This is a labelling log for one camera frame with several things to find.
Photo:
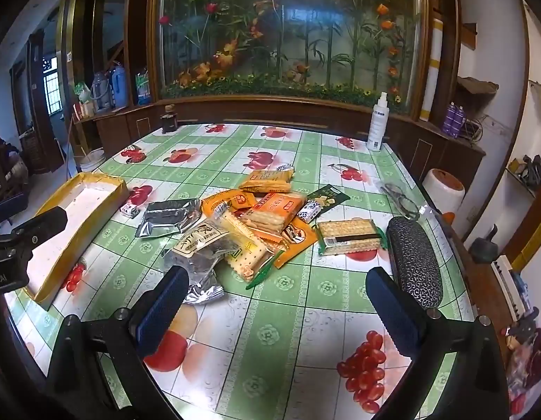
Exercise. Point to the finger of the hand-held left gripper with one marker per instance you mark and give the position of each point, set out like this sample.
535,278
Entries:
41,226

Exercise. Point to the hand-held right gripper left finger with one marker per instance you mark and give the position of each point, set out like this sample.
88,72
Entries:
161,310

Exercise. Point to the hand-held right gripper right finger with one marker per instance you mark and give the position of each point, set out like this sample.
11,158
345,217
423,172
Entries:
392,310

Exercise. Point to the yellow cardboard tray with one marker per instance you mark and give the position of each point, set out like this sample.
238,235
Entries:
78,210

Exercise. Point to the beige label dark snack packet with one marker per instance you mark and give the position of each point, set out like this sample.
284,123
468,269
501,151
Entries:
200,245

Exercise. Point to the cracker packet with green ends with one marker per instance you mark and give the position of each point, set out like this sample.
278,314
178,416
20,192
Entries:
349,238

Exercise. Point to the white and blue candy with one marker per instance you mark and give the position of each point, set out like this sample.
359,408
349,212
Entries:
129,210
309,212

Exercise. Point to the silver foil snack packet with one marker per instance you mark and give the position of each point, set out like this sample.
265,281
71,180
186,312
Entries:
169,218

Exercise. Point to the long clear cracker packet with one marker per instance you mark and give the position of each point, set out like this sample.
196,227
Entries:
244,247

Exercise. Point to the dark green snack packet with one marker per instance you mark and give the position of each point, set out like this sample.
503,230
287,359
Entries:
327,194

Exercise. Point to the orange cracker packet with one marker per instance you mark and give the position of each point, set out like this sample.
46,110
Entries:
274,212
267,180

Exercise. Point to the dark patterned glasses case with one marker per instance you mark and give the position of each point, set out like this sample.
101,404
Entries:
414,262

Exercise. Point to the wooden chair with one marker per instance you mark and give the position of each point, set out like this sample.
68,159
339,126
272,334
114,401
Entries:
10,177

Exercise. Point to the white bucket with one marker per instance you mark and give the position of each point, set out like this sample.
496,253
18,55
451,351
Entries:
92,159

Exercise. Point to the fruit printed tablecloth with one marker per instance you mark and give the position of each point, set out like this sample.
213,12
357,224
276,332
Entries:
296,315

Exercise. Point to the dark teapot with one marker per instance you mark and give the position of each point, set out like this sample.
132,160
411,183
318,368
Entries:
484,247

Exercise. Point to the metal scissors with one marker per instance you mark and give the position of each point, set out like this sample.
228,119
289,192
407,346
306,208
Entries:
399,199

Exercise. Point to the white flat box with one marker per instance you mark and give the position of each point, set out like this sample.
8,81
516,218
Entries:
506,280

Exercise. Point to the red box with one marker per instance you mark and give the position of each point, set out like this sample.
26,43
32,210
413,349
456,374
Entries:
84,109

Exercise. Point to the wooden cabinet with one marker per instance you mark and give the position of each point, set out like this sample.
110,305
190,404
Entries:
121,127

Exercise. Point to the white and orange roll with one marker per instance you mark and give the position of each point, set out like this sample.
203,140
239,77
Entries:
443,188

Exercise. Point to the green and white packet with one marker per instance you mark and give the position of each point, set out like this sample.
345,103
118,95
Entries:
82,92

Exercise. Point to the window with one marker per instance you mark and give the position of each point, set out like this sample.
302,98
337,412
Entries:
51,83

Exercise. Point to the grey water jug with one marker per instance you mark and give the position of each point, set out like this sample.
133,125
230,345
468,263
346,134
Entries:
100,92

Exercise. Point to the red printed bag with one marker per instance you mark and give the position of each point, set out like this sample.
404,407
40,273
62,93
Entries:
532,358

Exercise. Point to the blue thermos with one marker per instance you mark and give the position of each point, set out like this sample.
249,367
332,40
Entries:
118,85

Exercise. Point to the dark glass jar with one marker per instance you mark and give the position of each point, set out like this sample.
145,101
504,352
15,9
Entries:
169,121

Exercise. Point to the green and blue bag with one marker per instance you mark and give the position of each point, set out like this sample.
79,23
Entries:
142,87

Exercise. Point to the small wrapped candy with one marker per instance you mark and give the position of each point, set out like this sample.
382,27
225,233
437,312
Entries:
282,167

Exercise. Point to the white spray bottle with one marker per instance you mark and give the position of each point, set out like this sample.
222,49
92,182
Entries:
377,124

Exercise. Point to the rolled white and yellow poster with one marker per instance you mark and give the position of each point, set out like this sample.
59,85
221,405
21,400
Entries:
432,70

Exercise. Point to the flower mural display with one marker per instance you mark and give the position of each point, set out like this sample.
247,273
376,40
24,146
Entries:
288,30

